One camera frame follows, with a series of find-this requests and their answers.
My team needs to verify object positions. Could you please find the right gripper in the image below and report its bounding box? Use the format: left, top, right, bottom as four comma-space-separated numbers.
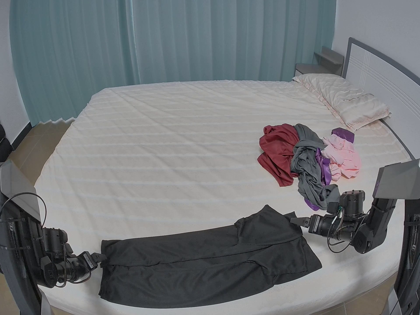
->
290, 214, 340, 238

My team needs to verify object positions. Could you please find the blue-green curtain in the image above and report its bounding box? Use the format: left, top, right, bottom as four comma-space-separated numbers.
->
10, 0, 140, 124
131, 0, 338, 84

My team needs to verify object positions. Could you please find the black cable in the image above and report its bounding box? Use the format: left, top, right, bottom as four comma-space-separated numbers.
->
327, 233, 355, 254
0, 192, 47, 230

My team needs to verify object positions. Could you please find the purple garment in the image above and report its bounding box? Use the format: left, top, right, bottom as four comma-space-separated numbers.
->
304, 127, 356, 209

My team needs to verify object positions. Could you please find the grey garment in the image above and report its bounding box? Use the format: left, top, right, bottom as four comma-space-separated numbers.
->
290, 123, 340, 211

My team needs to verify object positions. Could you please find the black T-shirt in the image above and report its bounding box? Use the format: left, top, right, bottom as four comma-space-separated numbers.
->
98, 205, 323, 308

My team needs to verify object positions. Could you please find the cream pillow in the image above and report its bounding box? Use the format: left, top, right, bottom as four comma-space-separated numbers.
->
291, 73, 392, 132

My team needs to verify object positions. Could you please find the red garment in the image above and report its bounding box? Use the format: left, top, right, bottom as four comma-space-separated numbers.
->
258, 123, 299, 187

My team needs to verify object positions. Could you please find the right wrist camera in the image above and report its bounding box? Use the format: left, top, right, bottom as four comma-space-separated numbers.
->
326, 202, 343, 223

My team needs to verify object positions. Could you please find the grey bedside table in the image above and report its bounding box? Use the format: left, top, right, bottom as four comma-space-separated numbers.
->
295, 46, 344, 76

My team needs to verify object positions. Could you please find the pink garment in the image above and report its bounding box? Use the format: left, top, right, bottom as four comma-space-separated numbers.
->
321, 134, 362, 180

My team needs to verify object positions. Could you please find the bed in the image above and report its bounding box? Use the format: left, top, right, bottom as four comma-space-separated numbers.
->
33, 37, 420, 308

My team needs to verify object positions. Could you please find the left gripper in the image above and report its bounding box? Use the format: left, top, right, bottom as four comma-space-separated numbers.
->
66, 251, 107, 275

